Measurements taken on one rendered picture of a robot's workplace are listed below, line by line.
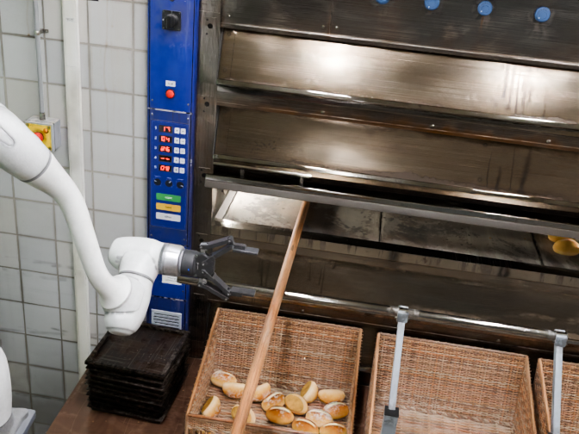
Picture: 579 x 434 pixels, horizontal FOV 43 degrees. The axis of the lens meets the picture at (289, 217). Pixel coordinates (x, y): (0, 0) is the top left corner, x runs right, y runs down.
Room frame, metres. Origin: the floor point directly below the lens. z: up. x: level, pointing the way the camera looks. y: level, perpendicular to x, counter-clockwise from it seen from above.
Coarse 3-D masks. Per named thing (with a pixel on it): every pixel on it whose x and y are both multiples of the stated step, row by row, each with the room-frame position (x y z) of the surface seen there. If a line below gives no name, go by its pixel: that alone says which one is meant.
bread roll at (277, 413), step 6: (270, 408) 2.07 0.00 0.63; (276, 408) 2.07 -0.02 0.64; (282, 408) 2.07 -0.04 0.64; (270, 414) 2.05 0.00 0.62; (276, 414) 2.05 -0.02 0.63; (282, 414) 2.05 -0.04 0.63; (288, 414) 2.05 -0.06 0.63; (270, 420) 2.05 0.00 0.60; (276, 420) 2.04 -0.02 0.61; (282, 420) 2.04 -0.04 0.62; (288, 420) 2.04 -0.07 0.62
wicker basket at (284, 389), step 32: (224, 320) 2.34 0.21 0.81; (256, 320) 2.33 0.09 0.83; (288, 320) 2.33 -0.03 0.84; (224, 352) 2.30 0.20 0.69; (288, 352) 2.29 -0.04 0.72; (352, 352) 2.28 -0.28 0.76; (320, 384) 2.26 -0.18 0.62; (352, 384) 2.18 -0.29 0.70; (192, 416) 1.89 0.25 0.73; (224, 416) 2.06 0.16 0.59; (256, 416) 2.08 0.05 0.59; (352, 416) 1.93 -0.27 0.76
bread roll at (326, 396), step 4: (320, 392) 2.19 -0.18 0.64; (324, 392) 2.18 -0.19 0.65; (328, 392) 2.18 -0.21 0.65; (332, 392) 2.18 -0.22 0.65; (336, 392) 2.18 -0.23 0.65; (340, 392) 2.19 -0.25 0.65; (320, 396) 2.18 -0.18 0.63; (324, 396) 2.17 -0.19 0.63; (328, 396) 2.17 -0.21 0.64; (332, 396) 2.17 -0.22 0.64; (336, 396) 2.17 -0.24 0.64; (340, 396) 2.17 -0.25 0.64; (344, 396) 2.18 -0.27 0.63; (324, 400) 2.16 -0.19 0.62; (328, 400) 2.16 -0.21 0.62; (332, 400) 2.16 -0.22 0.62; (336, 400) 2.16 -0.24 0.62; (340, 400) 2.17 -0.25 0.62
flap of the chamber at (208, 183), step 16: (256, 176) 2.39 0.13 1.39; (272, 176) 2.41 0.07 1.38; (256, 192) 2.22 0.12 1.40; (272, 192) 2.22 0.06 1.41; (288, 192) 2.22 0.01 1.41; (352, 192) 2.31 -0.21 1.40; (368, 192) 2.33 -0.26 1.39; (384, 192) 2.36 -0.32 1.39; (368, 208) 2.19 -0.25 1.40; (384, 208) 2.18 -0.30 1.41; (400, 208) 2.18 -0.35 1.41; (480, 208) 2.28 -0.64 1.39; (496, 208) 2.31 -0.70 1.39; (512, 208) 2.33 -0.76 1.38; (480, 224) 2.15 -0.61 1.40; (496, 224) 2.15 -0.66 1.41; (512, 224) 2.14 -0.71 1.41
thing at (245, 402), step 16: (304, 208) 2.54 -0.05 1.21; (288, 256) 2.16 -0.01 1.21; (288, 272) 2.06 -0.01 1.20; (272, 304) 1.86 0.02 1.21; (272, 320) 1.78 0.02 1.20; (256, 352) 1.63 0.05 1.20; (256, 368) 1.56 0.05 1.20; (256, 384) 1.50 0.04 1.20; (240, 400) 1.43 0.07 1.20; (240, 416) 1.37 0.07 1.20; (240, 432) 1.32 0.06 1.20
